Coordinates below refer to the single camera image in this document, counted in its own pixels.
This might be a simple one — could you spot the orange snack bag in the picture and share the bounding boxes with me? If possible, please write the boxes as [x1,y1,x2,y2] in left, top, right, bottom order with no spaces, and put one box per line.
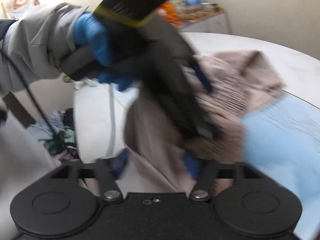
[157,2,181,27]

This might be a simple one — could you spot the light blue mat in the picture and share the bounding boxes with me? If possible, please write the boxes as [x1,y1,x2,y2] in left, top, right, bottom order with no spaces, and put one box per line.
[241,93,319,239]

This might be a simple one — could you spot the blue gloved left hand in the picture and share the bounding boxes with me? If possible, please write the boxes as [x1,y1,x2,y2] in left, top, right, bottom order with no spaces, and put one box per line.
[73,12,139,92]

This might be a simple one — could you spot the beige cargo pants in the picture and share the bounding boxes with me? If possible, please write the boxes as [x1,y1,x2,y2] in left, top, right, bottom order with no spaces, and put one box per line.
[124,50,284,193]

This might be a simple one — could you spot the clothes pile on floor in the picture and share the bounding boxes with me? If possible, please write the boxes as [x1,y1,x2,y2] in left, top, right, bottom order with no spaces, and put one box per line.
[27,108,80,163]

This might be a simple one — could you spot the grey sleeve forearm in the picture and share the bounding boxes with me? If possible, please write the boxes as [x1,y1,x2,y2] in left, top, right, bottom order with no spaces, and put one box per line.
[1,3,94,84]

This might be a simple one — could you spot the blue globe toy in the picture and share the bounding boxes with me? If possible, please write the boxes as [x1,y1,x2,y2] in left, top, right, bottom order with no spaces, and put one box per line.
[185,0,201,6]

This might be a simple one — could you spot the grey drawer cabinet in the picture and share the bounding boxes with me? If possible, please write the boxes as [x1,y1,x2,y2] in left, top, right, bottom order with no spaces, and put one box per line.
[178,7,232,35]

